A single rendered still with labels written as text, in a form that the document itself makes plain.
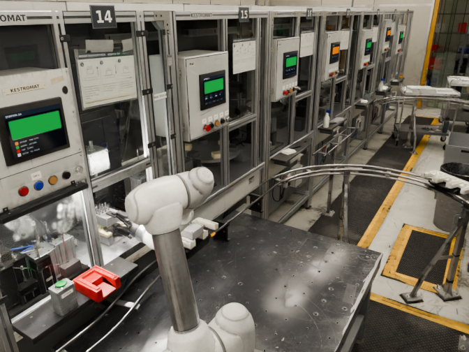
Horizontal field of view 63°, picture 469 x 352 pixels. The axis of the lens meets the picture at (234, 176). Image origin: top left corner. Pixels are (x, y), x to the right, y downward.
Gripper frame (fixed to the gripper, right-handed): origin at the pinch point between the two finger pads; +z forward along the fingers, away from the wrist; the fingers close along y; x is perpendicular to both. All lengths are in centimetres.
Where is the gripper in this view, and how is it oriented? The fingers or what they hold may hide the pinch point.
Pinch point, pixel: (112, 218)
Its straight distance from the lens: 212.2
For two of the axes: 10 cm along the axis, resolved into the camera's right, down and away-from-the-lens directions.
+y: 0.5, -9.1, -4.2
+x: -5.4, 3.3, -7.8
